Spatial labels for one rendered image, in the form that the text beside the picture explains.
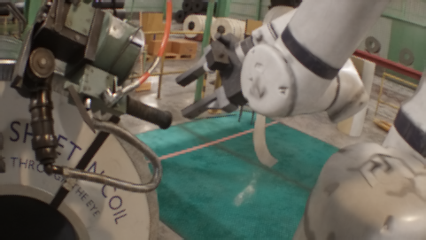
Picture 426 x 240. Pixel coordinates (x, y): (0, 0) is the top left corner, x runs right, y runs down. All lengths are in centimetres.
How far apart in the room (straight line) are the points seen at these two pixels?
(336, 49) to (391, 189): 16
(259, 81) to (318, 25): 10
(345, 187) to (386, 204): 4
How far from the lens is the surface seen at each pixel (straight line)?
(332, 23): 31
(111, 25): 56
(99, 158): 82
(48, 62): 52
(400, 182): 27
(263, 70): 34
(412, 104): 41
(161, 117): 66
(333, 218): 24
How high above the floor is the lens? 146
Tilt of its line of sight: 20 degrees down
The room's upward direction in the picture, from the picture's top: 8 degrees clockwise
